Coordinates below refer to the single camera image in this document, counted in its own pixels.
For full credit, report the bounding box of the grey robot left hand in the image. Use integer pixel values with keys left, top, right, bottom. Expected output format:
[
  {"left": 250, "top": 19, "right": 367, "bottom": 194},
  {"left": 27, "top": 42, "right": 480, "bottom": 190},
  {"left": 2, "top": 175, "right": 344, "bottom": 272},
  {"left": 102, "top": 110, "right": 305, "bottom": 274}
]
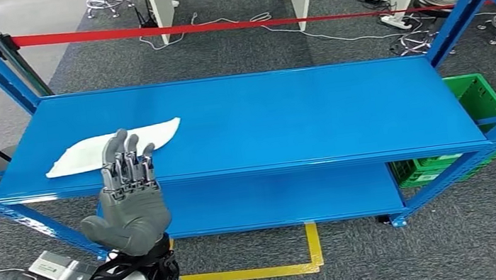
[{"left": 69, "top": 123, "right": 177, "bottom": 264}]

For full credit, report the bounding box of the white curved plastic part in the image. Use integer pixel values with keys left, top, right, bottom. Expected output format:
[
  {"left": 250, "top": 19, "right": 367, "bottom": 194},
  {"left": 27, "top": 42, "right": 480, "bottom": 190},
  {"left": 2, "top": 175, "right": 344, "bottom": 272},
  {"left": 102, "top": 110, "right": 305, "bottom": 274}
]
[{"left": 40, "top": 116, "right": 187, "bottom": 180}]

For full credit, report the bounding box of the blue metal shelf rack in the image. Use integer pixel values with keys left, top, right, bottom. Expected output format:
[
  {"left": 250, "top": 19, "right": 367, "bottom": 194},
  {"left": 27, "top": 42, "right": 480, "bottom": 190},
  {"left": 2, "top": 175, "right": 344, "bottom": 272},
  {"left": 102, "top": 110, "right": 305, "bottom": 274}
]
[{"left": 0, "top": 0, "right": 496, "bottom": 277}]

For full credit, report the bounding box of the black power adapter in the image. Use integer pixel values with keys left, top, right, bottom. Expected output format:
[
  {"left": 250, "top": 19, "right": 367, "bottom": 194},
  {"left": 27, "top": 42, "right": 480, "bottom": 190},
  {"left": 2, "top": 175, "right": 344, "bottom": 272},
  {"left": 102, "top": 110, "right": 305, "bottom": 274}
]
[{"left": 135, "top": 4, "right": 159, "bottom": 30}]

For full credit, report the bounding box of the red barrier belt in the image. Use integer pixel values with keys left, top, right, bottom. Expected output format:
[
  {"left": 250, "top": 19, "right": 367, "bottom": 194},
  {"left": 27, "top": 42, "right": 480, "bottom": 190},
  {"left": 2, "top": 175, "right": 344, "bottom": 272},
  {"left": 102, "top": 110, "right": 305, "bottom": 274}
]
[{"left": 11, "top": 0, "right": 496, "bottom": 65}]

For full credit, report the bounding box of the white power strip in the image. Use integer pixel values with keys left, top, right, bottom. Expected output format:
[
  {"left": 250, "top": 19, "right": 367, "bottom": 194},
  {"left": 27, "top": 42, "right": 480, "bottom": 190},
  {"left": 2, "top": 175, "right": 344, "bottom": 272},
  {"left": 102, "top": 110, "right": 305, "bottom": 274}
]
[{"left": 380, "top": 11, "right": 414, "bottom": 33}]

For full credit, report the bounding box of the green plastic crate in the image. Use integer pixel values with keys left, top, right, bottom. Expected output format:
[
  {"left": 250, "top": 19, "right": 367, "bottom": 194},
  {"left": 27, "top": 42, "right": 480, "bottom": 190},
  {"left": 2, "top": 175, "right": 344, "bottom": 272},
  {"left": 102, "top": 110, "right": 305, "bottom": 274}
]
[{"left": 378, "top": 70, "right": 496, "bottom": 191}]

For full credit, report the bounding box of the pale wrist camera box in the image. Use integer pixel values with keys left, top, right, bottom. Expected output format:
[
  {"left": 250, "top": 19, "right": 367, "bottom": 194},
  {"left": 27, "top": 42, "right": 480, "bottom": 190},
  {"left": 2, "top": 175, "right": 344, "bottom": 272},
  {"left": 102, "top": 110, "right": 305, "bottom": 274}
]
[{"left": 26, "top": 244, "right": 100, "bottom": 280}]

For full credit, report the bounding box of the dark belt stanchion post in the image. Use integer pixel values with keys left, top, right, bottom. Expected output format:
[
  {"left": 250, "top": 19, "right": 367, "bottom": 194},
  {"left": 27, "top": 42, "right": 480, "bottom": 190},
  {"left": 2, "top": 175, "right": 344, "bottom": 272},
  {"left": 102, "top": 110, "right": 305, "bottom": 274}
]
[{"left": 0, "top": 23, "right": 55, "bottom": 103}]

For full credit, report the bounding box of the white cable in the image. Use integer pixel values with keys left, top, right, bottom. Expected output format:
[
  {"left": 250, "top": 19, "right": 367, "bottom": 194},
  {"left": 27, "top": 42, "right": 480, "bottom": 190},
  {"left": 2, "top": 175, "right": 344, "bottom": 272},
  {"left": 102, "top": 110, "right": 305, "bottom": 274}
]
[{"left": 137, "top": 0, "right": 407, "bottom": 69}]

